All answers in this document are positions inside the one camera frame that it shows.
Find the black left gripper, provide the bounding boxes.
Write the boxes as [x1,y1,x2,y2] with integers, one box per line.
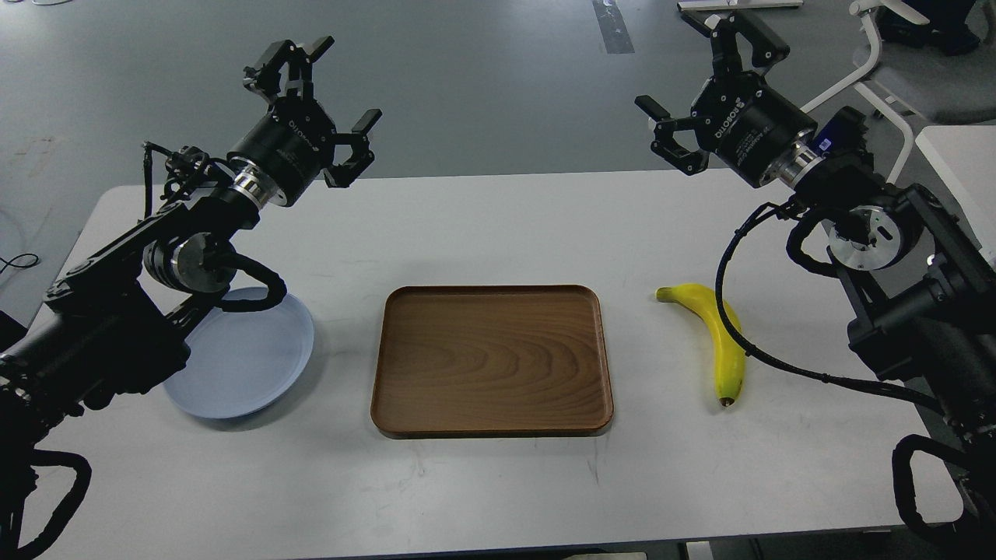
[228,36,383,207]

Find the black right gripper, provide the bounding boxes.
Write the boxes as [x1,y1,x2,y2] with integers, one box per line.
[634,11,817,188]

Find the light blue plate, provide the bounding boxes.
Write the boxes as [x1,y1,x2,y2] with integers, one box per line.
[163,294,314,421]

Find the yellow banana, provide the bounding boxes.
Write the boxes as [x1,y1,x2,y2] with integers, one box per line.
[654,283,746,408]

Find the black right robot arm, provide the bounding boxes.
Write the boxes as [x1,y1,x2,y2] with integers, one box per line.
[634,12,995,559]

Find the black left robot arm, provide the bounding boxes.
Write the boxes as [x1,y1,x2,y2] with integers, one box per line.
[2,36,382,559]

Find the white office chair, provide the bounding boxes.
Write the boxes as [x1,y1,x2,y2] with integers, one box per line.
[800,0,996,186]

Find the brown wooden tray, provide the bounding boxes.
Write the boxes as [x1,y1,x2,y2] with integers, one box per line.
[370,285,615,439]

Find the white floor rail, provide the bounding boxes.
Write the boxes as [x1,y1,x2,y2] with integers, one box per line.
[676,0,806,12]

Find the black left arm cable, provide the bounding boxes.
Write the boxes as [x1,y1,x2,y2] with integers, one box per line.
[214,253,288,313]

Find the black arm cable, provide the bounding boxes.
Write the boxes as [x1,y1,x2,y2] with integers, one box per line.
[715,204,946,413]
[214,253,288,313]

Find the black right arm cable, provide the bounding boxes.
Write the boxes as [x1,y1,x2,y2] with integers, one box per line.
[715,204,946,413]

